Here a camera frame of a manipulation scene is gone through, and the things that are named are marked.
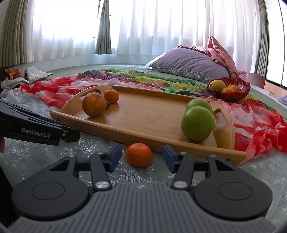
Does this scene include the green apple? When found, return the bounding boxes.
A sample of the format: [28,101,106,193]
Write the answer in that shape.
[180,106,215,142]
[185,98,213,112]

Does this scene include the large brownish orange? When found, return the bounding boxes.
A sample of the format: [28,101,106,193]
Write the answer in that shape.
[82,92,107,117]

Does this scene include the small mandarin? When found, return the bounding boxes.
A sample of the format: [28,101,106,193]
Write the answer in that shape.
[104,89,120,104]
[126,143,153,167]
[106,101,110,110]

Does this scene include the sheer snowflake lace cloth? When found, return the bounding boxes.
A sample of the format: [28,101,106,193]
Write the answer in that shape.
[1,133,286,227]

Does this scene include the orange cloth at left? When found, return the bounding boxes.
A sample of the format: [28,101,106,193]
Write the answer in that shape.
[5,68,23,80]

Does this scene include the white cloth at left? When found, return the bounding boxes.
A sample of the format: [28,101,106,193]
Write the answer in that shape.
[1,66,52,96]

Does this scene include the red white scarf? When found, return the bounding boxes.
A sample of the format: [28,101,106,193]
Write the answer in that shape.
[20,74,286,161]

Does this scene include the wooden serving tray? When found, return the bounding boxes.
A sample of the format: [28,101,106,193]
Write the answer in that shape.
[50,85,247,165]

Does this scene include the green curtain far left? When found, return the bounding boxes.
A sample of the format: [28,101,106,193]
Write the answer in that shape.
[1,1,34,67]

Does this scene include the green curtain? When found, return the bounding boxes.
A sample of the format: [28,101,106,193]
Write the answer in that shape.
[255,0,269,77]
[1,1,34,67]
[94,0,112,55]

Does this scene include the green quilted bedspread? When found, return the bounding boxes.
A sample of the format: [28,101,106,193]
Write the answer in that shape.
[48,64,286,117]

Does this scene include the white sheer curtain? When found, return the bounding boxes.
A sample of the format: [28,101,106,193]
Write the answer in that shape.
[32,1,260,72]

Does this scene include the orange fruit in bowl front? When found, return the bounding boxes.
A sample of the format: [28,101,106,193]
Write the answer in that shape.
[221,87,234,93]

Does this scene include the orange fruit in bowl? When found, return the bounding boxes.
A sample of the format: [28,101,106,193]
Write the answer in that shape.
[221,87,234,93]
[227,84,239,92]

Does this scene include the orange fruit in bowl back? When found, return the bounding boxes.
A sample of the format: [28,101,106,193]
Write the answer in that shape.
[227,84,239,92]

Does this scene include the red glass fruit bowl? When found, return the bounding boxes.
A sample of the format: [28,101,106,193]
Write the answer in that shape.
[207,77,251,102]

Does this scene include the lavender cloth at right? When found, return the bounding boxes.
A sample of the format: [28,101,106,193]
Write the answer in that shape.
[277,95,287,106]

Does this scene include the yellow pear in bowl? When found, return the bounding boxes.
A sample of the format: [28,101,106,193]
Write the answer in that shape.
[209,79,226,92]

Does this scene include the green curtain middle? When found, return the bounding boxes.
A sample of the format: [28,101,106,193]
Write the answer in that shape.
[94,0,112,55]

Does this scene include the colourful floral scarf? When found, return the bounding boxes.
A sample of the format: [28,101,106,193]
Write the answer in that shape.
[82,68,277,113]

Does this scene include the purple pillow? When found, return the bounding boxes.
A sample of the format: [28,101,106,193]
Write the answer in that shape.
[147,47,229,83]

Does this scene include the green curtain right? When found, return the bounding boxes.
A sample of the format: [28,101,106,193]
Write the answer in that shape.
[255,0,269,77]

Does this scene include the pink folded blanket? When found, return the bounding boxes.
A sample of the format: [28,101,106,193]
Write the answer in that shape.
[178,36,248,81]

